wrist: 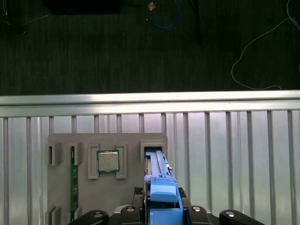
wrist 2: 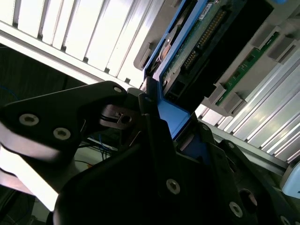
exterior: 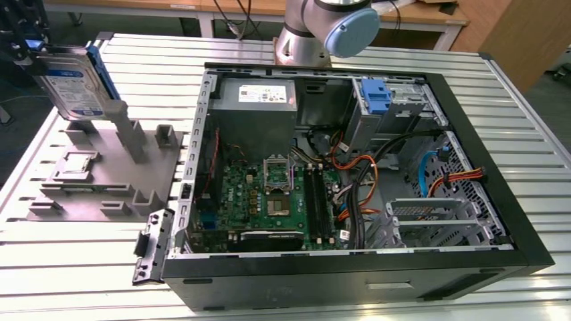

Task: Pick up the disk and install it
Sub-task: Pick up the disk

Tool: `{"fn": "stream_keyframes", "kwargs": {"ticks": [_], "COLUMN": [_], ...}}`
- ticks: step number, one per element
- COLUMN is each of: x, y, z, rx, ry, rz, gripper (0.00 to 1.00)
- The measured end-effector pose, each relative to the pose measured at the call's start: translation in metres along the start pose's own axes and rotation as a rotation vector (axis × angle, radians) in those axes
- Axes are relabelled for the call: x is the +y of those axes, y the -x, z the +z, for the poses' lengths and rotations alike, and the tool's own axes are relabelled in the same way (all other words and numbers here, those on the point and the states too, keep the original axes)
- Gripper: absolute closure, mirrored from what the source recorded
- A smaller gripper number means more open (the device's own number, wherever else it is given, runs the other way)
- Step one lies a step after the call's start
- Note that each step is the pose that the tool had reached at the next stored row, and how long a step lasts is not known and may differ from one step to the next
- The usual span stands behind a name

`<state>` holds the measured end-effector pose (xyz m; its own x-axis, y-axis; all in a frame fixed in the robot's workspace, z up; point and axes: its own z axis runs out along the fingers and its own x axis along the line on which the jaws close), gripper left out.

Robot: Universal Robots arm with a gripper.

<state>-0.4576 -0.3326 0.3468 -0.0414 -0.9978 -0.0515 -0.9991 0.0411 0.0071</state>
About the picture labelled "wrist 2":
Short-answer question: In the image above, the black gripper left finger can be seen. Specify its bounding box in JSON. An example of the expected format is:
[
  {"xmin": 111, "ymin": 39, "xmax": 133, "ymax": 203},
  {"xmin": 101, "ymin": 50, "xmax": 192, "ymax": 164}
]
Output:
[{"xmin": 0, "ymin": 76, "xmax": 188, "ymax": 205}]

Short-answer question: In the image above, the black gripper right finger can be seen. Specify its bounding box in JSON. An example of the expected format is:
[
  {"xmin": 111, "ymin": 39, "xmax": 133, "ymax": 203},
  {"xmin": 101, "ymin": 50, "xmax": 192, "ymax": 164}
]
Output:
[{"xmin": 189, "ymin": 114, "xmax": 300, "ymax": 225}]

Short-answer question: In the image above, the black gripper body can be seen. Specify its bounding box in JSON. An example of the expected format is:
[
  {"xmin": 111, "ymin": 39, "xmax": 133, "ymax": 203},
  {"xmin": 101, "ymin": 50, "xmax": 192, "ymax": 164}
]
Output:
[{"xmin": 46, "ymin": 143, "xmax": 235, "ymax": 225}]

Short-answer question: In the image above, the hard disk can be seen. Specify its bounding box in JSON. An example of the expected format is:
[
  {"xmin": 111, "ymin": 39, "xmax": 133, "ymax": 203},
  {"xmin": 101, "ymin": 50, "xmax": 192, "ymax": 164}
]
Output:
[{"xmin": 140, "ymin": 0, "xmax": 287, "ymax": 165}]

